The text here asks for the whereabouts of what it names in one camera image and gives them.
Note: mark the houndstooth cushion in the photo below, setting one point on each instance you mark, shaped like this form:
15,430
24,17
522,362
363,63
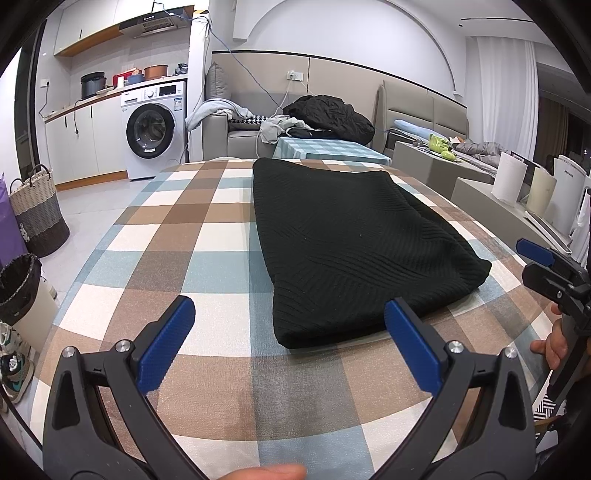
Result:
247,119

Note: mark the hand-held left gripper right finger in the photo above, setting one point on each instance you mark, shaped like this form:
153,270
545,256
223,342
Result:
413,344

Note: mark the person's left hand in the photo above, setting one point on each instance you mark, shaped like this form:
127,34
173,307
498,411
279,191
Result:
268,473

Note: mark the range hood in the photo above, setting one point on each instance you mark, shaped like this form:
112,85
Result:
154,25

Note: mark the woven laundry basket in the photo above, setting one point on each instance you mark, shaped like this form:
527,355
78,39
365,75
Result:
39,217

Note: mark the white wall socket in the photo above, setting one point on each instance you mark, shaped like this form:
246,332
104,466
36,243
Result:
294,74

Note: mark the black puffer jacket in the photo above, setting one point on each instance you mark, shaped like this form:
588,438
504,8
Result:
332,117

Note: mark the beige bed headboard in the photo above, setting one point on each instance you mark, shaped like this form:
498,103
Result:
425,106

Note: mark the red box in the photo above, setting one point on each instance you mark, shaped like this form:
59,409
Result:
120,79

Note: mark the grey ledge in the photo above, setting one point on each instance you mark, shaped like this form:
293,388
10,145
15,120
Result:
480,198

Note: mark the black cooking pot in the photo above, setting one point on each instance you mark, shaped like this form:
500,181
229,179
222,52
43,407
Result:
93,85

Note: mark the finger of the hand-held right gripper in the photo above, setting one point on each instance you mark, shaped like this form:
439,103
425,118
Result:
535,251
540,281

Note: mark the black knit sweater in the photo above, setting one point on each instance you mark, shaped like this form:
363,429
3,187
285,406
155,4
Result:
346,240

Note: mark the white flat scale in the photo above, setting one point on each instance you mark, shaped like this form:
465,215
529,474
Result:
547,233

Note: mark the green plush toy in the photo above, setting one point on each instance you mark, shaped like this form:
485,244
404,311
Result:
438,144

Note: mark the green and black sneaker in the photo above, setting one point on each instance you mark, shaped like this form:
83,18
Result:
16,376

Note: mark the light grey garment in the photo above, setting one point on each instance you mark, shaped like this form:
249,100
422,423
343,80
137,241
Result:
207,110

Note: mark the white sneaker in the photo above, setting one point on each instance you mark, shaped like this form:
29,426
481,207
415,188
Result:
8,337

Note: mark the white washing machine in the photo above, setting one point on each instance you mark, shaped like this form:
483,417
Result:
154,129

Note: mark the striped cloth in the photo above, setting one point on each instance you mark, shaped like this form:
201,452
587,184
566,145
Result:
549,413

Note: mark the light blue pillow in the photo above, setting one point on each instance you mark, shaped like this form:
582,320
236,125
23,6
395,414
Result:
411,128

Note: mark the grey pillow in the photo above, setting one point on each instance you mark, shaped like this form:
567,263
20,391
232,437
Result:
218,83

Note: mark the person's right hand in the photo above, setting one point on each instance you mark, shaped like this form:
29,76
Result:
551,353

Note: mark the trash bin with black bag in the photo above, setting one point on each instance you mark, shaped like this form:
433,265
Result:
32,314

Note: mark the dark door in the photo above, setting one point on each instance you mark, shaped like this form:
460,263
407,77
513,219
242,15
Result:
27,106

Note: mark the white crumpled clothes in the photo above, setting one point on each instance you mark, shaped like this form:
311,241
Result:
274,129

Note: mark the purple bag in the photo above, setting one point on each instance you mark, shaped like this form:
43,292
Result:
10,226

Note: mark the beige roll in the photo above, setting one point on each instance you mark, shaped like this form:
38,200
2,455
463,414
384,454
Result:
541,191

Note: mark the white appliance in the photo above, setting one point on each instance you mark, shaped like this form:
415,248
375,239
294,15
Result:
570,194

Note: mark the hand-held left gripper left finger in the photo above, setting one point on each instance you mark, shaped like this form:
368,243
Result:
168,341

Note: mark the white lower cabinet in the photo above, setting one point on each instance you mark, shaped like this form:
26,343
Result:
87,143

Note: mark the grey low cabinet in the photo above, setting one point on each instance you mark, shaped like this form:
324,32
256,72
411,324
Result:
429,168

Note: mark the white upper cabinets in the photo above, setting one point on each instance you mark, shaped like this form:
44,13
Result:
92,25

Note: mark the white round stool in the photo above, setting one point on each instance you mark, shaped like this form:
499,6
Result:
221,159

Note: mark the checked tablecloth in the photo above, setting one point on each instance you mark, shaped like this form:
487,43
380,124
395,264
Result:
184,230

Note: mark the white paper towel roll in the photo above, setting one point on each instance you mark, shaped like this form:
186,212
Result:
508,180

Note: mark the brown basin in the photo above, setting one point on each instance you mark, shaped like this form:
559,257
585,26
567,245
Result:
156,71

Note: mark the white curtain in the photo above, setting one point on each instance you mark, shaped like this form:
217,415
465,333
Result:
505,92

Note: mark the beige sofa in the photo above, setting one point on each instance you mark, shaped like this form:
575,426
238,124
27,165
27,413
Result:
240,143

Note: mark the grey blanket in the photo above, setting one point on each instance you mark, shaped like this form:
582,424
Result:
482,148

